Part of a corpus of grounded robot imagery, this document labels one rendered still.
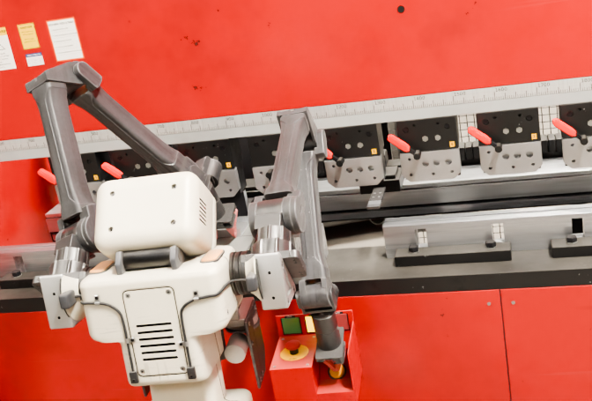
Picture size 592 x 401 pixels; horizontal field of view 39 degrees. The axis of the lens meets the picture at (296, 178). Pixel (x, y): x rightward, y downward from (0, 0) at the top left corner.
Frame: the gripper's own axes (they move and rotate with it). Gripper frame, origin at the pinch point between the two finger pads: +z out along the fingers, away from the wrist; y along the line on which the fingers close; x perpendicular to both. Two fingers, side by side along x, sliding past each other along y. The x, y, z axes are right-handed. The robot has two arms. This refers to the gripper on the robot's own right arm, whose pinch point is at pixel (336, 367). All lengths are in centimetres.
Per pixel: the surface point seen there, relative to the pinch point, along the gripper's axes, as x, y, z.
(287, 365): 10.6, -3.9, -6.2
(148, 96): 45, 49, -56
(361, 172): -10, 38, -32
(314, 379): 4.4, -5.5, -2.5
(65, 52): 66, 54, -70
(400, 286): -17.1, 19.6, -7.7
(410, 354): -17.3, 14.4, 12.0
